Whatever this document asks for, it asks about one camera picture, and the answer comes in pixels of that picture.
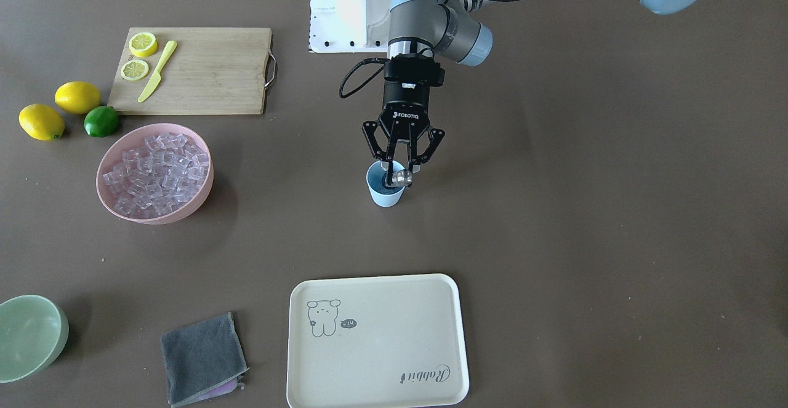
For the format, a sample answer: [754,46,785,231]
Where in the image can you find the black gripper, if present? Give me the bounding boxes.
[362,82,445,188]

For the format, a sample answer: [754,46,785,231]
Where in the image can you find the clear fake ice cubes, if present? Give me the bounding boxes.
[98,132,211,220]

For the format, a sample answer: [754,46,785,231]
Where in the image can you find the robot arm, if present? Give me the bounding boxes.
[363,0,698,194]

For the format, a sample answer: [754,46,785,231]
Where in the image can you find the light blue cup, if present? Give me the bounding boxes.
[366,161,406,208]

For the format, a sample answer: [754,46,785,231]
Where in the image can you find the cream rectangular tray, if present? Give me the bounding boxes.
[286,273,470,407]

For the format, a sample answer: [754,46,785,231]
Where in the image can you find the bamboo cutting board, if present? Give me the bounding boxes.
[106,26,273,114]

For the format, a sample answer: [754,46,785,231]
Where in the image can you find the pink bowl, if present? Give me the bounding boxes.
[96,124,214,224]

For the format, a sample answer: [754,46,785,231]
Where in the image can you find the yellow plastic knife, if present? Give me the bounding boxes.
[137,40,178,103]

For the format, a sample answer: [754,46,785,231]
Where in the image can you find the upper lemon half slice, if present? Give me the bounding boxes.
[127,31,158,58]

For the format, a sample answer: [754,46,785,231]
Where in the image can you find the lemon half slice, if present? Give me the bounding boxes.
[120,58,150,82]
[127,31,158,58]

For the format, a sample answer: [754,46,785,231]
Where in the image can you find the lower lemon half slice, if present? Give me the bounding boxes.
[120,58,150,82]

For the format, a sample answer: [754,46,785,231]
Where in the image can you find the grey folded cloth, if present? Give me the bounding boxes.
[160,312,249,407]

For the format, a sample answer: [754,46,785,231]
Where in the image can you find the green lime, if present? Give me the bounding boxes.
[82,106,120,138]

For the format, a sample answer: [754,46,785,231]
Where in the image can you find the yellow lemon near board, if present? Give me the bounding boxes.
[55,81,102,114]

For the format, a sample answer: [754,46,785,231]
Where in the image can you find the green bowl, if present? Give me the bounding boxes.
[1,295,70,383]

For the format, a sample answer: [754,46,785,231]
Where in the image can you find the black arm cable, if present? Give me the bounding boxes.
[339,57,388,100]

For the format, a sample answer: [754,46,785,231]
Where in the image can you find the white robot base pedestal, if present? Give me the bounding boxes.
[308,0,392,53]

